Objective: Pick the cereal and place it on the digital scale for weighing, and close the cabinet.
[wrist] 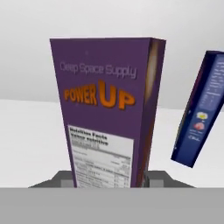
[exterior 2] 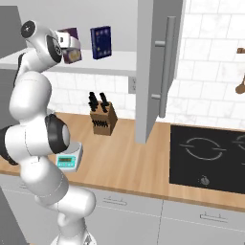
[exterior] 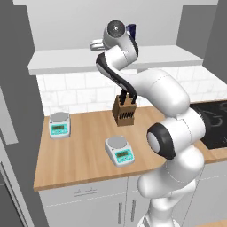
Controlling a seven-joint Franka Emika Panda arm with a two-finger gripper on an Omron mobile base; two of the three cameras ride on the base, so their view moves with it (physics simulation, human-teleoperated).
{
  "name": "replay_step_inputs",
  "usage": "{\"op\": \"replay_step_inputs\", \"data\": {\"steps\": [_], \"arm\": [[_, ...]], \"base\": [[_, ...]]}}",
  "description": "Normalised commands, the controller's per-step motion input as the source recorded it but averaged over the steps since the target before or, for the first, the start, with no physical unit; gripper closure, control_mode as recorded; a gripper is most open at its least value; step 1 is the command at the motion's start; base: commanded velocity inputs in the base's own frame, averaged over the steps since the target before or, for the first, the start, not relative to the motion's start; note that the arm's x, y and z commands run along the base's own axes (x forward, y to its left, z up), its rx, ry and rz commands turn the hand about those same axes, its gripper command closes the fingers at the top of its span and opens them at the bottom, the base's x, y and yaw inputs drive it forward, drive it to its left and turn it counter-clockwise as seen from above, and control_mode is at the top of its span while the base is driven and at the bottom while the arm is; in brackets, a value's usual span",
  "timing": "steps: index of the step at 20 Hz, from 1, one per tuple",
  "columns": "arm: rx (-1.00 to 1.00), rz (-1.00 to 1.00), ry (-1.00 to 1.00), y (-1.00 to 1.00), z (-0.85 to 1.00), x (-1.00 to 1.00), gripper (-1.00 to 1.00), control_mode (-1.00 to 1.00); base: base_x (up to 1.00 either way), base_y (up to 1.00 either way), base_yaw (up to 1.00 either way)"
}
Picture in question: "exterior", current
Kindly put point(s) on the dark grey cabinet door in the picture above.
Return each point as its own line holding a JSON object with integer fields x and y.
{"x": 218, "y": 35}

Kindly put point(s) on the dark blue cereal box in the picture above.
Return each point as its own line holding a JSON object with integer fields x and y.
{"x": 131, "y": 29}

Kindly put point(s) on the light grey cupboard door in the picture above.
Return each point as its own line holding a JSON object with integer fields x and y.
{"x": 88, "y": 214}
{"x": 139, "y": 212}

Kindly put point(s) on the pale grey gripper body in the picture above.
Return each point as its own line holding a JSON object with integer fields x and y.
{"x": 96, "y": 45}

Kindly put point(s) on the dark grey tall fridge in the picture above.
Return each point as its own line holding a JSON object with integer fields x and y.
{"x": 20, "y": 165}

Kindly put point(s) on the light grey open wall cabinet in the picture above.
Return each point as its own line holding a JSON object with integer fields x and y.
{"x": 68, "y": 44}

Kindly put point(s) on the light grey base cabinet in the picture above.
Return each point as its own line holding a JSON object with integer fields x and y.
{"x": 212, "y": 195}

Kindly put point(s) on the light grey drawer front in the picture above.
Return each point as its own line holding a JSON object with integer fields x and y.
{"x": 59, "y": 193}

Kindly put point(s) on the brown wooden knife block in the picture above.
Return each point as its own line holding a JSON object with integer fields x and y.
{"x": 124, "y": 113}

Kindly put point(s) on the white teal digital scale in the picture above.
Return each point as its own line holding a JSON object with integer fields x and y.
{"x": 59, "y": 126}
{"x": 119, "y": 150}

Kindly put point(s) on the black hob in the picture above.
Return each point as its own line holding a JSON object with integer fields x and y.
{"x": 217, "y": 130}

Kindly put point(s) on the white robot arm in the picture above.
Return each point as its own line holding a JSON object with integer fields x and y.
{"x": 168, "y": 88}

